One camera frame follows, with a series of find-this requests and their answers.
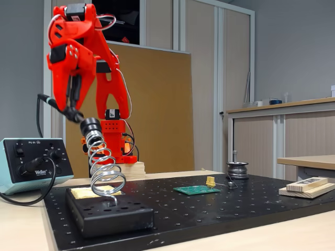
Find black soldering iron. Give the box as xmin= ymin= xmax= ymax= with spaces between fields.
xmin=37 ymin=93 xmax=85 ymax=124

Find stacked wooden plank robot base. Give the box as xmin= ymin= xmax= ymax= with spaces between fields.
xmin=91 ymin=161 xmax=146 ymax=181

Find teal Weller soldering station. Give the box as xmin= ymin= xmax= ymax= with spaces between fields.
xmin=0 ymin=138 xmax=74 ymax=196

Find green circuit board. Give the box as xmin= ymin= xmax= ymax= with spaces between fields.
xmin=172 ymin=184 xmax=221 ymax=196

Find brown cork pinboard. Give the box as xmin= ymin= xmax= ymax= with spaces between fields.
xmin=62 ymin=35 xmax=196 ymax=178

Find yellow cleaning sponge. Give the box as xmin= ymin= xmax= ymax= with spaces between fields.
xmin=71 ymin=184 xmax=123 ymax=200

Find tall beige shutter cabinet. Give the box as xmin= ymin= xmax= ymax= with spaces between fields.
xmin=43 ymin=0 xmax=256 ymax=175

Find black stand with spring holder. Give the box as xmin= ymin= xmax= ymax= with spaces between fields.
xmin=65 ymin=118 xmax=154 ymax=238

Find grey leaning strips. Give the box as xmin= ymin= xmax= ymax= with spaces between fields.
xmin=244 ymin=72 xmax=251 ymax=104

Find black perforated breadboard plate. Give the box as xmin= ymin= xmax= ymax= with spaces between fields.
xmin=43 ymin=172 xmax=335 ymax=251

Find low beige sideboard cabinet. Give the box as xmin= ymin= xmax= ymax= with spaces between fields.
xmin=226 ymin=97 xmax=335 ymax=181

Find wooden plank with Kapla print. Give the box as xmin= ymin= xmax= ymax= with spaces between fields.
xmin=286 ymin=176 xmax=329 ymax=191

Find light wood desk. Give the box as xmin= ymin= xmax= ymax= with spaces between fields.
xmin=276 ymin=154 xmax=335 ymax=181

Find wooden blocks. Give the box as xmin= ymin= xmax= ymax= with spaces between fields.
xmin=278 ymin=182 xmax=335 ymax=199

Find grey wrist servo cable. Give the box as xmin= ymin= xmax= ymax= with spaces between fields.
xmin=47 ymin=14 xmax=63 ymax=47

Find white long servo cable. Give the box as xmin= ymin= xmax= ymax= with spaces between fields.
xmin=115 ymin=66 xmax=134 ymax=121

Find red white elbow servo cable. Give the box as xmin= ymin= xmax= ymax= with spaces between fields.
xmin=95 ymin=14 xmax=117 ymax=32

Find thin solder wire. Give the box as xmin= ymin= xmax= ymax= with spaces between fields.
xmin=214 ymin=174 xmax=238 ymax=190

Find solder wire spool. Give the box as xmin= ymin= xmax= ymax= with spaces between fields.
xmin=226 ymin=161 xmax=250 ymax=180

